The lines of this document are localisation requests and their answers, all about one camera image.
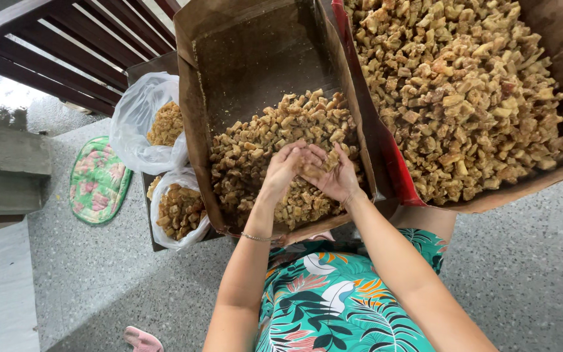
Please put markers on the person's right hand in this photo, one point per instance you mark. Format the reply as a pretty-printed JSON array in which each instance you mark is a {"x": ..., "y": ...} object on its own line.
[{"x": 340, "y": 181}]

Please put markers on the person's left hand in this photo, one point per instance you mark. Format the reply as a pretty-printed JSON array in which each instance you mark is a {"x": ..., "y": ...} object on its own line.
[{"x": 280, "y": 168}]

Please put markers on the person's right fingers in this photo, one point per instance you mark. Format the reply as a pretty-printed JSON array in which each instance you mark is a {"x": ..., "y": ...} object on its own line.
[{"x": 316, "y": 172}]

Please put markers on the person's left fingers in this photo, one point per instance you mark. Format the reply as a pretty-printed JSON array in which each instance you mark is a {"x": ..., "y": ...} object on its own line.
[{"x": 303, "y": 152}]

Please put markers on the handful of fried crackling pieces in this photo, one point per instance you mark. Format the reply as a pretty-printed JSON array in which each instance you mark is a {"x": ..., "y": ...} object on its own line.
[{"x": 331, "y": 160}]

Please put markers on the small heap of fried cracklings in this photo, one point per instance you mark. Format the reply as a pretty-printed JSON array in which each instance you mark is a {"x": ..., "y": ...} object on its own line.
[{"x": 242, "y": 161}]

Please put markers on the narrow brown cardboard box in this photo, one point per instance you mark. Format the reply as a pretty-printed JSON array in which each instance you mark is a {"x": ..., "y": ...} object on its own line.
[{"x": 242, "y": 54}]

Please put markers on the person's bare leg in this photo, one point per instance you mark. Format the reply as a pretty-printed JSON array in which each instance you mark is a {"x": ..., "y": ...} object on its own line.
[{"x": 428, "y": 222}]

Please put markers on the green tropical print dress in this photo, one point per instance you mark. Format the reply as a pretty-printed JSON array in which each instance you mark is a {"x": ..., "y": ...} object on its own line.
[{"x": 330, "y": 303}]

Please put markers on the dark brown cracklings in bag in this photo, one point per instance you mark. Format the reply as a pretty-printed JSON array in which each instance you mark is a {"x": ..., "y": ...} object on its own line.
[{"x": 180, "y": 210}]

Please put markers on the pale cracklings in bag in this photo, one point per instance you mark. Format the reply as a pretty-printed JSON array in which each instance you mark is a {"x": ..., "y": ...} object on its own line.
[{"x": 166, "y": 124}]

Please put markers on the small clear plastic bag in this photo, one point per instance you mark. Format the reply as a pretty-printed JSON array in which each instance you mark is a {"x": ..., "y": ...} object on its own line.
[{"x": 164, "y": 237}]

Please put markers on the large heap of fried cracklings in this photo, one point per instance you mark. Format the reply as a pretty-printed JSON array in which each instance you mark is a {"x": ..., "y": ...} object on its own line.
[{"x": 462, "y": 98}]

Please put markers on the dark flat tray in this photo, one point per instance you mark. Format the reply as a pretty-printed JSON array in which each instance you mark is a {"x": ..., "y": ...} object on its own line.
[{"x": 154, "y": 66}]

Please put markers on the large clear plastic bag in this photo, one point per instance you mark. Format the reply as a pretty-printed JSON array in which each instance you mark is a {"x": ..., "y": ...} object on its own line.
[{"x": 132, "y": 122}]

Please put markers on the green pink floral mat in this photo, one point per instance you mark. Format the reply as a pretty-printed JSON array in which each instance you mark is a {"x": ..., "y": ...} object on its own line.
[{"x": 98, "y": 181}]

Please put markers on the pink slipper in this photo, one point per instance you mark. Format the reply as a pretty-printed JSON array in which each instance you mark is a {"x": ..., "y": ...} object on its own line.
[{"x": 140, "y": 340}]

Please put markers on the dark wooden slatted bench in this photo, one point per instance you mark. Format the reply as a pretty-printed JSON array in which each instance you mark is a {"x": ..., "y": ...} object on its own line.
[{"x": 66, "y": 44}]

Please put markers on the grey concrete step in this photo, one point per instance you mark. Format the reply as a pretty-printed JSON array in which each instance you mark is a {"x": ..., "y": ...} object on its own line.
[{"x": 3, "y": 166}]

